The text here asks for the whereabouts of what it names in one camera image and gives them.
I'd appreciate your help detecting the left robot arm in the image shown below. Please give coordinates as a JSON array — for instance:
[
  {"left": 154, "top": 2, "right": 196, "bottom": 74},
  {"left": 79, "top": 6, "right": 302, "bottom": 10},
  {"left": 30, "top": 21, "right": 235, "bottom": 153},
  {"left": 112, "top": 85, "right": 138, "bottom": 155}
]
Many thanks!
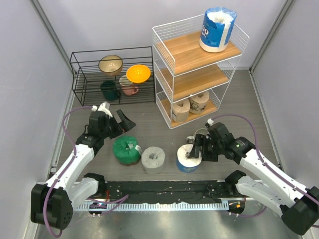
[{"left": 30, "top": 104, "right": 136, "bottom": 231}]

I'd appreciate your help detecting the orange bowl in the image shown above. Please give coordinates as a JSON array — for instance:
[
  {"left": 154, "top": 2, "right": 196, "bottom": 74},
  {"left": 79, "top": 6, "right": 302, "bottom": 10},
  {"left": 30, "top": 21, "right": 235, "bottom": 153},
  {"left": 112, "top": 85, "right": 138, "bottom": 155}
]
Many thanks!
[{"left": 126, "top": 64, "right": 151, "bottom": 84}]

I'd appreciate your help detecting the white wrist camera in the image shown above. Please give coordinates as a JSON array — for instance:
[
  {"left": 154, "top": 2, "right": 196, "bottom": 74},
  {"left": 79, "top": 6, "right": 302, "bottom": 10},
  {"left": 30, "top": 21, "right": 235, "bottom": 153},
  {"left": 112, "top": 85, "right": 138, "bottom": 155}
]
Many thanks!
[
  {"left": 91, "top": 101, "right": 113, "bottom": 118},
  {"left": 205, "top": 118, "right": 214, "bottom": 128}
]

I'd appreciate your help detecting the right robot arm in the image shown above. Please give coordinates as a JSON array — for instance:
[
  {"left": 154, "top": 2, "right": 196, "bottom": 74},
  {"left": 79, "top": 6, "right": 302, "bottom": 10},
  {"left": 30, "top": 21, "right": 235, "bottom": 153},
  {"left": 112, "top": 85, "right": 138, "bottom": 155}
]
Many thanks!
[{"left": 186, "top": 122, "right": 319, "bottom": 236}]

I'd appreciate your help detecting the grey ribbed mug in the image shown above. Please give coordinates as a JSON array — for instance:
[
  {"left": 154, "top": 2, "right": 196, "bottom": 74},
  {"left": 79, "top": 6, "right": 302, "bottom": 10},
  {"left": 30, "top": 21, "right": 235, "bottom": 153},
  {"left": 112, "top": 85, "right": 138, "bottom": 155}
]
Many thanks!
[{"left": 186, "top": 128, "right": 208, "bottom": 145}]

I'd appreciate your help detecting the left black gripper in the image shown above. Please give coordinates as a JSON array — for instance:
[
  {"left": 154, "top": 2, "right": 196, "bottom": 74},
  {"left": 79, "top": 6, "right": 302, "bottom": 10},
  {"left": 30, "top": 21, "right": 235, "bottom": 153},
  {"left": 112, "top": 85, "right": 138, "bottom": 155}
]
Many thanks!
[{"left": 100, "top": 110, "right": 135, "bottom": 139}]

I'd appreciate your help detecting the purple cable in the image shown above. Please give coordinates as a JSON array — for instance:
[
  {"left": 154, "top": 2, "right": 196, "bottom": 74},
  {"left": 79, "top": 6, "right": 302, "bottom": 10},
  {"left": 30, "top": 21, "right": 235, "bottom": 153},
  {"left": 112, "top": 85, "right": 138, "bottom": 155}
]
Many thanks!
[
  {"left": 43, "top": 106, "right": 129, "bottom": 239},
  {"left": 209, "top": 114, "right": 319, "bottom": 229}
]

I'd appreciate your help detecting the aluminium front rail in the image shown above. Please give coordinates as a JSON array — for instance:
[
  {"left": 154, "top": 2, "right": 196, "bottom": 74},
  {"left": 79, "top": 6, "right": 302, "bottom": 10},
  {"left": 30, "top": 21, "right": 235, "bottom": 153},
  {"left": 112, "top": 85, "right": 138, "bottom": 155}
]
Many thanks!
[{"left": 62, "top": 195, "right": 236, "bottom": 214}]

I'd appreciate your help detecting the brown paper roll with print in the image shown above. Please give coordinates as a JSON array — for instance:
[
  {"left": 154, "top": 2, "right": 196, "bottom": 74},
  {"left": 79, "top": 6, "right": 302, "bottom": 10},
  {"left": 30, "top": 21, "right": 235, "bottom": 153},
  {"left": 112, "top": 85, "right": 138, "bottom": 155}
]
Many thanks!
[{"left": 189, "top": 91, "right": 209, "bottom": 114}]

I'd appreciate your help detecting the black wire rack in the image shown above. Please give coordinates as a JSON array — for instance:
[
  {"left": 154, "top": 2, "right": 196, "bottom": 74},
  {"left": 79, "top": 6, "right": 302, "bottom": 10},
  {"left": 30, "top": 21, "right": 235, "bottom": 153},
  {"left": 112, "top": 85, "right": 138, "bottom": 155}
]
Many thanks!
[{"left": 69, "top": 46, "right": 155, "bottom": 106}]

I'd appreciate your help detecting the green wrapped paper roll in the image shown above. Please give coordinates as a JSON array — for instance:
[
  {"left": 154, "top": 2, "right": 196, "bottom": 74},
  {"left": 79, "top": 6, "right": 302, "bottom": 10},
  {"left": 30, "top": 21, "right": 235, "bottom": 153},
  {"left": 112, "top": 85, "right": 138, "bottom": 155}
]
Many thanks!
[{"left": 113, "top": 136, "right": 141, "bottom": 165}]

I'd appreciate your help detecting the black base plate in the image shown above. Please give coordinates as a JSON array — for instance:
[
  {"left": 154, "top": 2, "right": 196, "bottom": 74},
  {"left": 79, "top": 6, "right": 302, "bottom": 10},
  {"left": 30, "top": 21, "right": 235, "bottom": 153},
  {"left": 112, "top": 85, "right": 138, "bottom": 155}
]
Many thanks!
[{"left": 93, "top": 180, "right": 244, "bottom": 204}]

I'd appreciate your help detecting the dark green mug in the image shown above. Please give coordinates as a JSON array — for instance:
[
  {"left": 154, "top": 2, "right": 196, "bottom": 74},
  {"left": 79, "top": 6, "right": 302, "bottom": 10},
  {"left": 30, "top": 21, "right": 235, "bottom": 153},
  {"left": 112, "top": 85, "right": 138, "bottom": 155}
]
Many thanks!
[{"left": 100, "top": 80, "right": 121, "bottom": 101}]

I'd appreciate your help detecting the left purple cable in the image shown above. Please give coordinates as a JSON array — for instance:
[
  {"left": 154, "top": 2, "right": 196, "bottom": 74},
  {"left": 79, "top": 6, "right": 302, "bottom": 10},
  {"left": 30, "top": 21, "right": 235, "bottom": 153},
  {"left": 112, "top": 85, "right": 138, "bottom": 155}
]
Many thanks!
[{"left": 43, "top": 106, "right": 129, "bottom": 239}]

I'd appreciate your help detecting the grey wrapped paper roll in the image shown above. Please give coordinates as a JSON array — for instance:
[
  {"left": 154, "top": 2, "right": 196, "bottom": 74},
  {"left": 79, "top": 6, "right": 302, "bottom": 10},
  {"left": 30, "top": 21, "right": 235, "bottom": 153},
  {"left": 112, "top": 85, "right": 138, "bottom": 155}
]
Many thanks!
[{"left": 141, "top": 146, "right": 165, "bottom": 175}]

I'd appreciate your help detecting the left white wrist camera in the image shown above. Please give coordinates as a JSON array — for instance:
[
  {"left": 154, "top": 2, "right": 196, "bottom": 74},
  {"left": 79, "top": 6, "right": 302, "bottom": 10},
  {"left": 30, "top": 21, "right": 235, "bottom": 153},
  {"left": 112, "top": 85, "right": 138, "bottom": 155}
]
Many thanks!
[{"left": 91, "top": 101, "right": 113, "bottom": 118}]

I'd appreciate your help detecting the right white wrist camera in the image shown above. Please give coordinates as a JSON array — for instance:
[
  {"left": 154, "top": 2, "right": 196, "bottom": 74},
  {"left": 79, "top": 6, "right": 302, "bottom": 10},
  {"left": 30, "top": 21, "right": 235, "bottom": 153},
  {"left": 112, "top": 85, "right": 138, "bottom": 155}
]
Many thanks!
[{"left": 205, "top": 118, "right": 214, "bottom": 128}]

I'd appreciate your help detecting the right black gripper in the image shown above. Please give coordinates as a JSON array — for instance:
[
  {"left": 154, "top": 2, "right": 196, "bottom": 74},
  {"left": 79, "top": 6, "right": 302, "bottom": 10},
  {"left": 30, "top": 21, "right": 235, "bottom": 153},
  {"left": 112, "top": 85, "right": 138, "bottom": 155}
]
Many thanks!
[{"left": 188, "top": 133, "right": 224, "bottom": 162}]

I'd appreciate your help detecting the pink mug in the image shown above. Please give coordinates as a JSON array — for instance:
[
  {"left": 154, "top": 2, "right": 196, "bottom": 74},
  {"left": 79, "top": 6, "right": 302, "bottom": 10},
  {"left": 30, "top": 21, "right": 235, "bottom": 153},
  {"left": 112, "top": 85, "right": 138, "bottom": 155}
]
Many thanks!
[{"left": 119, "top": 75, "right": 139, "bottom": 96}]

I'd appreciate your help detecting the white wire three-tier shelf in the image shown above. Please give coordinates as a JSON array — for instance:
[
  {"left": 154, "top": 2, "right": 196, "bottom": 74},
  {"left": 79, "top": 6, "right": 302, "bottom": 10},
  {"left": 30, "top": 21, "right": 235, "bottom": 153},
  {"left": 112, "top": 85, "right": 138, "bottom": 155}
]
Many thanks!
[{"left": 152, "top": 15, "right": 249, "bottom": 129}]

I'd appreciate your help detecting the tan glossy bowl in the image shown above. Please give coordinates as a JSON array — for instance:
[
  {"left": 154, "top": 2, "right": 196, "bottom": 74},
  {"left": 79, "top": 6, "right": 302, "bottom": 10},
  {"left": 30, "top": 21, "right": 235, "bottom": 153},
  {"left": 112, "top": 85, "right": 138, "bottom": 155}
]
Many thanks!
[{"left": 98, "top": 55, "right": 123, "bottom": 76}]

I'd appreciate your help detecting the blue white paper roll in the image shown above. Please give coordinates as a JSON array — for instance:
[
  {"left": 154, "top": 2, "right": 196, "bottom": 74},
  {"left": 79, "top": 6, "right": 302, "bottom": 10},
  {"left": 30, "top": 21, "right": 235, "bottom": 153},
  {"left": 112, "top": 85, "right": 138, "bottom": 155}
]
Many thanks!
[{"left": 199, "top": 7, "right": 237, "bottom": 53}]

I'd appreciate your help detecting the blue paper roll with pictures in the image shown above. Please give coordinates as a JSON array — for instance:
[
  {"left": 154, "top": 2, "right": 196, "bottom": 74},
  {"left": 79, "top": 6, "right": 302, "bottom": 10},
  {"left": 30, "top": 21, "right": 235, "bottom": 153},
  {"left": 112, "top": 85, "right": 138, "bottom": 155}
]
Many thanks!
[{"left": 176, "top": 144, "right": 202, "bottom": 173}]

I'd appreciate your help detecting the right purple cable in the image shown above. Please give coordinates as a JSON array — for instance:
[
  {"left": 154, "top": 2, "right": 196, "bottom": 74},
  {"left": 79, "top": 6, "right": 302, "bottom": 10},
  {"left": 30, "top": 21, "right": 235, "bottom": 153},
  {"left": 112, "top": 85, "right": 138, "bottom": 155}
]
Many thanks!
[{"left": 209, "top": 114, "right": 319, "bottom": 229}]

